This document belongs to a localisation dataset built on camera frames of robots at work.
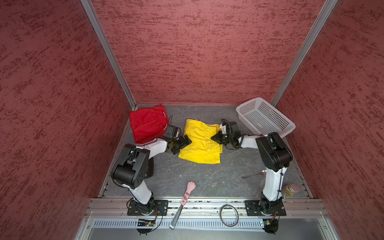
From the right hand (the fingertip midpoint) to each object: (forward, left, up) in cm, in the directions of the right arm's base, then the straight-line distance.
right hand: (210, 140), depth 98 cm
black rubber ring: (-42, -9, -1) cm, 43 cm away
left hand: (-6, +15, +1) cm, 16 cm away
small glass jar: (-35, -36, +7) cm, 50 cm away
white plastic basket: (+20, -43, -2) cm, 47 cm away
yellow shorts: (-7, +5, +2) cm, 9 cm away
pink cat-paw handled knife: (-29, +13, 0) cm, 32 cm away
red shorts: (+13, +43, +4) cm, 45 cm away
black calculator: (-18, +37, +1) cm, 41 cm away
